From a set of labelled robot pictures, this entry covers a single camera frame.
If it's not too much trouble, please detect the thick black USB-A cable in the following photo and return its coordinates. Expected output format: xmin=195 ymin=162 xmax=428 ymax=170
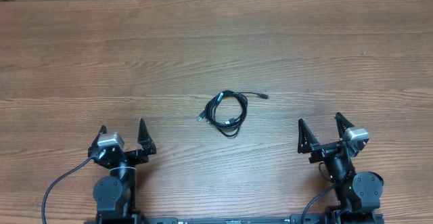
xmin=196 ymin=90 xmax=249 ymax=139

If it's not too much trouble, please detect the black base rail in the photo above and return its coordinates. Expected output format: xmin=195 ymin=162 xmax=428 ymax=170
xmin=84 ymin=212 xmax=385 ymax=224

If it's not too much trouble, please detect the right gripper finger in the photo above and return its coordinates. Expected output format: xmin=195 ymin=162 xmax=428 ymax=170
xmin=298 ymin=118 xmax=319 ymax=154
xmin=335 ymin=112 xmax=354 ymax=139

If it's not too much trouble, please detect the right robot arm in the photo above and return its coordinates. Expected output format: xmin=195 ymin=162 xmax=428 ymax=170
xmin=298 ymin=112 xmax=384 ymax=223

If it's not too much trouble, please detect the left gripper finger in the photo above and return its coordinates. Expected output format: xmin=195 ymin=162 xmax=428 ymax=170
xmin=137 ymin=118 xmax=156 ymax=155
xmin=91 ymin=125 xmax=107 ymax=146

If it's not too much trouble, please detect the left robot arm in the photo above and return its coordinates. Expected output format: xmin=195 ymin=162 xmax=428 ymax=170
xmin=88 ymin=118 xmax=156 ymax=224

